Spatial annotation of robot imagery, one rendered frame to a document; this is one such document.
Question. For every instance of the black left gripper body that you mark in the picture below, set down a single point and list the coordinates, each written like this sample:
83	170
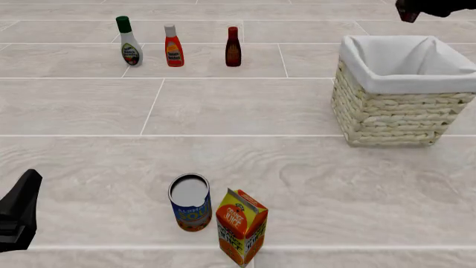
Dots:
15	237

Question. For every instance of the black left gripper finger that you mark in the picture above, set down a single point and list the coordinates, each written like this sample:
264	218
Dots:
24	195

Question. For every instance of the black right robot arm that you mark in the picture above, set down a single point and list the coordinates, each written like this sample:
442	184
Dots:
446	7

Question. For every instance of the woven basket with white liner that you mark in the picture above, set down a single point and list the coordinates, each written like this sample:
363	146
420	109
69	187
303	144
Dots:
394	117

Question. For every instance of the blue soup can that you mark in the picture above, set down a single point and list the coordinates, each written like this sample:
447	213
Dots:
190	206

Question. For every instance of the white ranch dressing bottle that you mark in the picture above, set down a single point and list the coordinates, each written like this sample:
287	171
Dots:
131	44

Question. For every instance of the red ketchup bottle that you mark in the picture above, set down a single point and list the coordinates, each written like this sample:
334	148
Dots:
174	51

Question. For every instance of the orange juice carton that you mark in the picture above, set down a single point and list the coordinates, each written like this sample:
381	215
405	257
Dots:
240	223

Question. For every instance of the dark red sauce bottle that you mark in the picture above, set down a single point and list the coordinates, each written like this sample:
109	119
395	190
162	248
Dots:
233	50

